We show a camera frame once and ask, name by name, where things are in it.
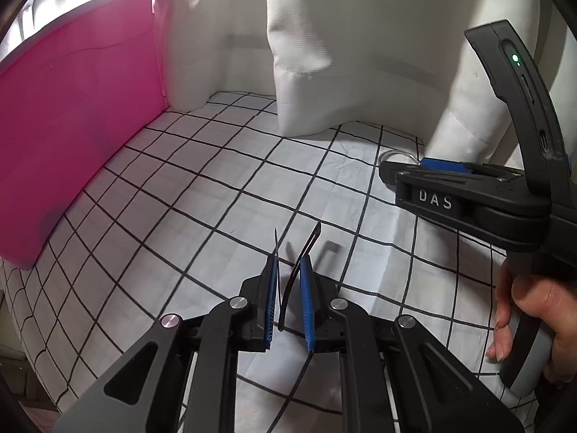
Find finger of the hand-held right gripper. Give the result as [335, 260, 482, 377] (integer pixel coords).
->
[378, 157, 526, 206]

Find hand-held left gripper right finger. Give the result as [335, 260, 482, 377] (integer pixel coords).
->
[299, 255, 527, 433]

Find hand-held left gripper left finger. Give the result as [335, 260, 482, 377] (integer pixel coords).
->
[53, 254, 279, 433]

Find small silver hoop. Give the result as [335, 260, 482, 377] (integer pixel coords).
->
[380, 149, 423, 166]

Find pink plastic bin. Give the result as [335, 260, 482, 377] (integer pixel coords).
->
[0, 0, 170, 272]

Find person's right hand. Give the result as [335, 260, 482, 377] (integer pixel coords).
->
[486, 262, 577, 389]

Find white checked tablecloth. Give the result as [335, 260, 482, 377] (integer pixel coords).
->
[0, 91, 544, 433]

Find white curtain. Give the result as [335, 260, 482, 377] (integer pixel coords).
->
[152, 0, 276, 111]
[264, 0, 548, 174]

